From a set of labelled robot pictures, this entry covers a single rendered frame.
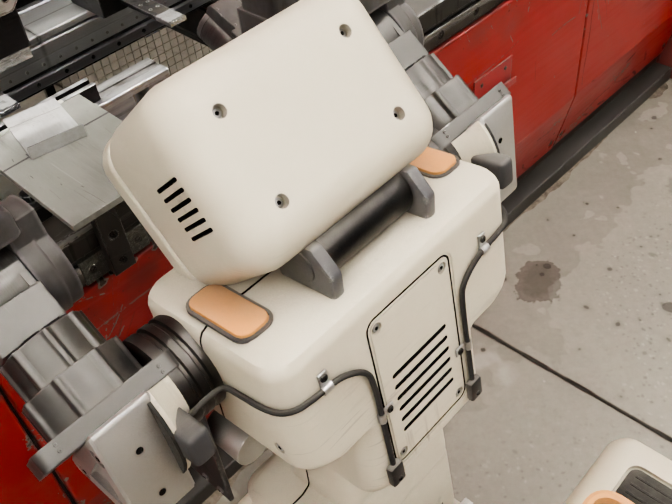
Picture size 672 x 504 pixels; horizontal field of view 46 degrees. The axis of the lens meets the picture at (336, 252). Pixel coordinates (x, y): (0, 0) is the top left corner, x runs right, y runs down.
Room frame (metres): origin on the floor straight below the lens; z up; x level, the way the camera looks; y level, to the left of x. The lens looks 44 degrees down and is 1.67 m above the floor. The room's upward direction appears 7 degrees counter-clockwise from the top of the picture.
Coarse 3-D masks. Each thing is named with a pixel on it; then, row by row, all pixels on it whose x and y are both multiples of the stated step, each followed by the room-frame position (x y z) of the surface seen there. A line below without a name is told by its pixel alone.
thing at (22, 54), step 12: (12, 12) 1.07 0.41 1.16; (0, 24) 1.06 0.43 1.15; (12, 24) 1.07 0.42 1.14; (0, 36) 1.05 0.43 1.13; (12, 36) 1.07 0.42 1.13; (24, 36) 1.08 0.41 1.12; (0, 48) 1.05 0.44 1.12; (12, 48) 1.06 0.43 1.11; (24, 48) 1.07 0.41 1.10; (0, 60) 1.05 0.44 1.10; (12, 60) 1.07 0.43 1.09; (24, 60) 1.08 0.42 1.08; (0, 72) 1.05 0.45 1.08
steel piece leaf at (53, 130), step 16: (48, 112) 1.05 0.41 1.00; (64, 112) 1.05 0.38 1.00; (16, 128) 1.02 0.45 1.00; (32, 128) 1.02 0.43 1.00; (48, 128) 1.01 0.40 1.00; (64, 128) 1.01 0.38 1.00; (80, 128) 0.98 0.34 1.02; (32, 144) 0.97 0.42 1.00; (48, 144) 0.95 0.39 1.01; (64, 144) 0.96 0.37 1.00
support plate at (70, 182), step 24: (96, 120) 1.02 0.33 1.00; (120, 120) 1.01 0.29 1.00; (0, 144) 0.99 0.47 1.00; (72, 144) 0.96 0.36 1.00; (96, 144) 0.96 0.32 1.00; (0, 168) 0.93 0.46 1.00; (24, 168) 0.92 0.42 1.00; (48, 168) 0.91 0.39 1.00; (72, 168) 0.91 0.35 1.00; (96, 168) 0.90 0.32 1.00; (48, 192) 0.86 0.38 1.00; (72, 192) 0.85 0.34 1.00; (96, 192) 0.85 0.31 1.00; (72, 216) 0.80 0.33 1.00; (96, 216) 0.81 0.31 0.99
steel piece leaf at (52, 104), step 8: (40, 104) 1.08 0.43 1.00; (48, 104) 1.08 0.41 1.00; (56, 104) 1.07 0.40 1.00; (24, 112) 1.06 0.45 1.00; (32, 112) 1.06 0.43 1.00; (40, 112) 1.06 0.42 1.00; (8, 120) 1.04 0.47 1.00; (16, 120) 1.04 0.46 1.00; (24, 120) 1.04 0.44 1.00; (8, 128) 1.02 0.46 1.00
